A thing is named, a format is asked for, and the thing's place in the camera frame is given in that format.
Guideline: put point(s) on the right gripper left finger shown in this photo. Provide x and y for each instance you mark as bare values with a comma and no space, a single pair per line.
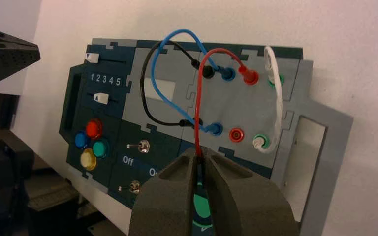
166,202

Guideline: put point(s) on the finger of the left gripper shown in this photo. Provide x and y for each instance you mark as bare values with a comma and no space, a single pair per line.
3,62

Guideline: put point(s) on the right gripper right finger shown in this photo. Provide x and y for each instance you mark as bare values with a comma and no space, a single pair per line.
247,202

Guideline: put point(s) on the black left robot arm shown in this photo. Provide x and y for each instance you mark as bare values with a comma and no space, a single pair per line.
3,169

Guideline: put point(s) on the green rotary pointer knob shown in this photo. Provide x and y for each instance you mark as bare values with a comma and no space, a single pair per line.
202,208

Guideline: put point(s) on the green banana socket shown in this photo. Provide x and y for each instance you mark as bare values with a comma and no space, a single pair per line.
266,140
282,79

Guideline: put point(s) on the red banana socket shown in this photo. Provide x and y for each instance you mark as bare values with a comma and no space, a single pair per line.
237,134

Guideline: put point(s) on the green round push button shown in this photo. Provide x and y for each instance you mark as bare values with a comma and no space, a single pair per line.
100,149

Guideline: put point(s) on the yellow round push button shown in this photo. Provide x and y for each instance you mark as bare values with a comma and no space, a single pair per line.
88,159

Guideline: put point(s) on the grey and teal task box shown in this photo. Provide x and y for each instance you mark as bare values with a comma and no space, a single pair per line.
241,110

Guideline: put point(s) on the red round push button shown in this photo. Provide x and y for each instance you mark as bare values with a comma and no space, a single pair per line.
94,128

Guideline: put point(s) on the blue round push button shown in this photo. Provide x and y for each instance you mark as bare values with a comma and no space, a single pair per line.
81,140

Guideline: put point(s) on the white rectangular display window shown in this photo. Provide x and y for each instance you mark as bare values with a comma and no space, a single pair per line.
163,91

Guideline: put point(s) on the metal toggle switch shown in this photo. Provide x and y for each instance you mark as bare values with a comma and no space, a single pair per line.
133,187
141,146

